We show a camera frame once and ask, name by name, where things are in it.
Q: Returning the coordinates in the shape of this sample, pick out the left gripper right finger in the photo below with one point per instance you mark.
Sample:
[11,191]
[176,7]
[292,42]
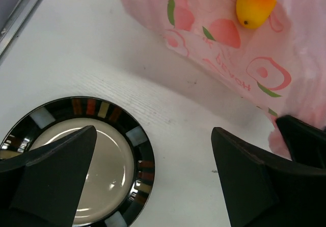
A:
[263,189]

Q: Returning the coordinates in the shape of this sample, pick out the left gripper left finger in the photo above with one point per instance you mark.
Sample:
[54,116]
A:
[42,187]

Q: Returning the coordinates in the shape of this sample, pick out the pink plastic bag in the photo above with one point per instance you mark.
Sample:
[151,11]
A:
[279,67]

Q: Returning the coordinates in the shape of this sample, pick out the fake yellow orange mango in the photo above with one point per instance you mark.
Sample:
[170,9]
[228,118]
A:
[252,14]

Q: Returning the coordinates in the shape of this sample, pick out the black rimmed ceramic plate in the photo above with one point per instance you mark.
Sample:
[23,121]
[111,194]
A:
[121,174]

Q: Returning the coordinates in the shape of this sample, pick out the aluminium table frame rail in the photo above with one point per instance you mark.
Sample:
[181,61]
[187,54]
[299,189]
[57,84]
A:
[15,14]

